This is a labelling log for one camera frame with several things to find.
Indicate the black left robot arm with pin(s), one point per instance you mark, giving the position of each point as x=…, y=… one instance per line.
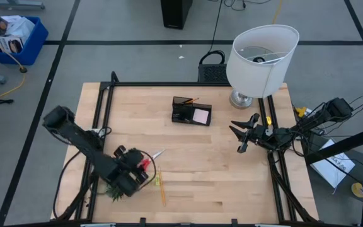
x=80, y=138

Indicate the black tower case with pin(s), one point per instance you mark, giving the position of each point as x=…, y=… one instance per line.
x=175, y=14

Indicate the white printed package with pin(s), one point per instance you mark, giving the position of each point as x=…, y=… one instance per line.
x=9, y=44
x=16, y=26

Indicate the black camera rig beam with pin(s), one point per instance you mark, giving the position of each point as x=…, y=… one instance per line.
x=342, y=146

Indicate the yellow wooden pencil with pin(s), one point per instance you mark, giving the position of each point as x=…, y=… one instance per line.
x=191, y=101
x=162, y=189

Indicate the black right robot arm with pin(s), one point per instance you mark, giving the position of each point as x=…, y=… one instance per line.
x=314, y=121

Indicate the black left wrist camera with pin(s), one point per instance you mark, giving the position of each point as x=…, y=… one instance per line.
x=131, y=157

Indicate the black mesh desk organizer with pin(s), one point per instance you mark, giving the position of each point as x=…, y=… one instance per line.
x=181, y=117

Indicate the green succulent in pot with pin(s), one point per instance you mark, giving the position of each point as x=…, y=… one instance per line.
x=113, y=194

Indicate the white shade table lamp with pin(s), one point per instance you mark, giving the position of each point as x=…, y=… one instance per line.
x=257, y=79

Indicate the yellow connector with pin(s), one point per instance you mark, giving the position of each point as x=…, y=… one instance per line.
x=301, y=111

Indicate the yellow blue disc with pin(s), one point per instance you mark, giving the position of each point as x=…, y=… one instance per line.
x=359, y=190

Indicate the blue plastic bin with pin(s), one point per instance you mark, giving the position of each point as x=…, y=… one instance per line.
x=33, y=47

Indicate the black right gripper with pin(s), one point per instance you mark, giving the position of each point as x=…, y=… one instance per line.
x=263, y=135

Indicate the white printed cardboard box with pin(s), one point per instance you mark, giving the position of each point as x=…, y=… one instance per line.
x=332, y=171

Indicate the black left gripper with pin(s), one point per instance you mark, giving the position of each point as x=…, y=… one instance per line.
x=129, y=184

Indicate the yellow-green highlighter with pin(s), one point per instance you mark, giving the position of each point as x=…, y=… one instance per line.
x=157, y=180

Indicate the pink sticky note pad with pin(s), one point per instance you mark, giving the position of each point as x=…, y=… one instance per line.
x=200, y=116

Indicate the black floor puck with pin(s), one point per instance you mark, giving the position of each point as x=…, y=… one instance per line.
x=23, y=69

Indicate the black mesh box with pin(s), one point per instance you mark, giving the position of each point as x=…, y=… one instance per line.
x=213, y=73

